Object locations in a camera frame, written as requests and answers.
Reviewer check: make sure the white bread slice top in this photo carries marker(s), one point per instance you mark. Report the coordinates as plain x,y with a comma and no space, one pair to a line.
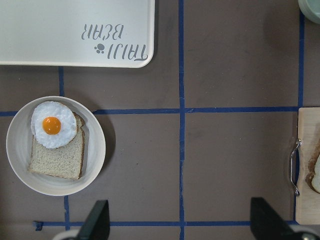
313,177

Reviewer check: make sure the mint green bowl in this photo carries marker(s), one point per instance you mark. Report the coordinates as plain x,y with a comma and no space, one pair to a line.
310,9

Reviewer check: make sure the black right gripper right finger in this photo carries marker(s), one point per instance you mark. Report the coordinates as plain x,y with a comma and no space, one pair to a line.
266,224

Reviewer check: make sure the wooden cutting board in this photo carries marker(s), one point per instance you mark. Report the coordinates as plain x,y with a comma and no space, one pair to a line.
307,205

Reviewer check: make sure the fake fried egg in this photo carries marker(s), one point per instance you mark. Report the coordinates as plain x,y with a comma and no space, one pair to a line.
53,124

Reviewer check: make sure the white bread slice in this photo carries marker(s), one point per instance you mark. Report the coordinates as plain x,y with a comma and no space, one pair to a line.
63,162
313,177

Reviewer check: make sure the white bread slice bottom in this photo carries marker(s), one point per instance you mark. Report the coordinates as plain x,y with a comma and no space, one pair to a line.
63,162

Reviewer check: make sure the white rectangular bear tray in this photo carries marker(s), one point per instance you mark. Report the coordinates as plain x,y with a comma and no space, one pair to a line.
77,33

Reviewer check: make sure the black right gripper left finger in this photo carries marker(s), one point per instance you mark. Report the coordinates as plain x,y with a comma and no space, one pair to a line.
97,224

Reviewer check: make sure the white round plate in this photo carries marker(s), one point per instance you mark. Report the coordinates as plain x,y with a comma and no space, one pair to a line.
19,148

